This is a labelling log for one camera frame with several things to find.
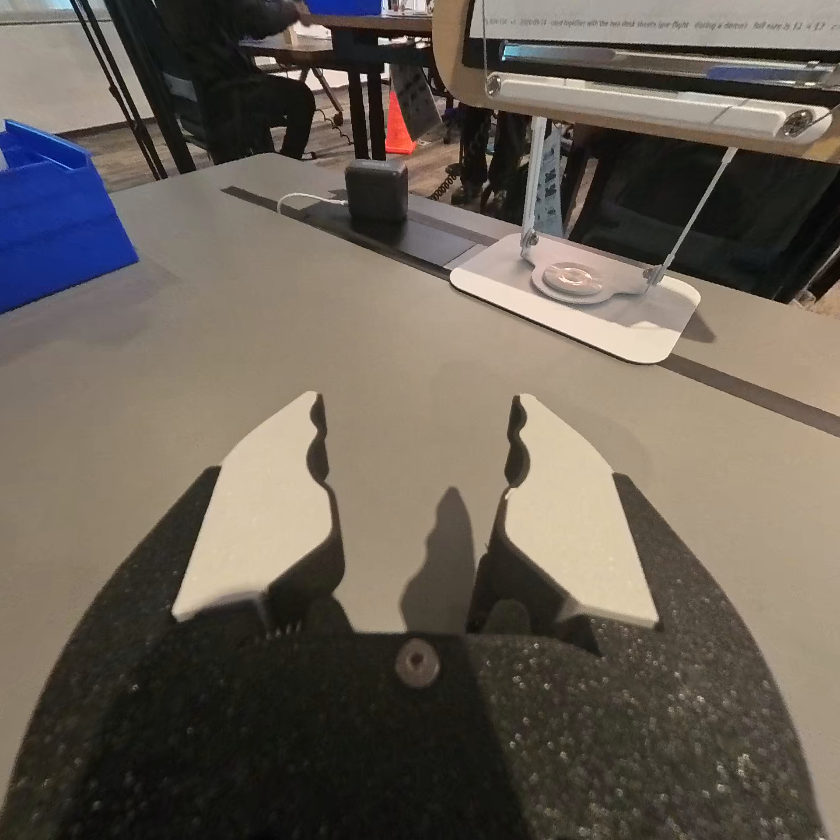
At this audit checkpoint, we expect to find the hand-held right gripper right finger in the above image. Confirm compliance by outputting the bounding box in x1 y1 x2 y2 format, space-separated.
482 392 660 627

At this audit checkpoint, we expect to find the dark wooden desk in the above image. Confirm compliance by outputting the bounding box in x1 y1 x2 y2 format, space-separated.
239 13 460 161

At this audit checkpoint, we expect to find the white cable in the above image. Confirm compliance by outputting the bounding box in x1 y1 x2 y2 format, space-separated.
277 192 352 214

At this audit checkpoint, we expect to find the black tripod stand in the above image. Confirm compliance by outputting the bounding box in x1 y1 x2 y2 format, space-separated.
69 0 198 179

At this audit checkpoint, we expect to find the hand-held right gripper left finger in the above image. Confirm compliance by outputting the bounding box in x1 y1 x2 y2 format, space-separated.
172 391 345 637

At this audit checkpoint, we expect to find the black mesh chair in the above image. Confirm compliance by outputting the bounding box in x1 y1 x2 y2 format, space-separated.
567 134 828 299

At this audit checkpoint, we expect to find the orange traffic cone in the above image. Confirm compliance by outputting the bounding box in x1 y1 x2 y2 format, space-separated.
384 88 417 155

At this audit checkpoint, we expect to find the black charger cube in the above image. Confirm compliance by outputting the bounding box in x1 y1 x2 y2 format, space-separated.
344 159 409 223

